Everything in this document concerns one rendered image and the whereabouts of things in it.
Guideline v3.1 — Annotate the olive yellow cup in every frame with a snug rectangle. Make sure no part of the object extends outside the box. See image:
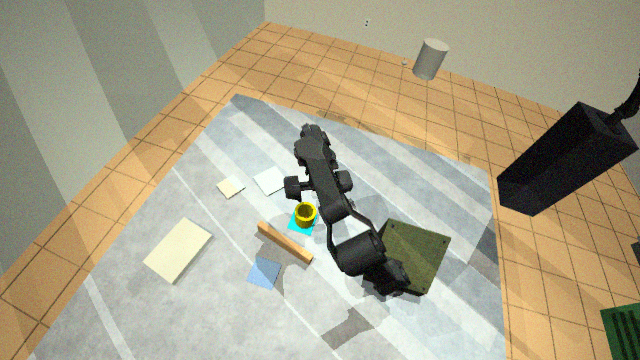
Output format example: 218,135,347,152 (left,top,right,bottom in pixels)
295,202,316,228

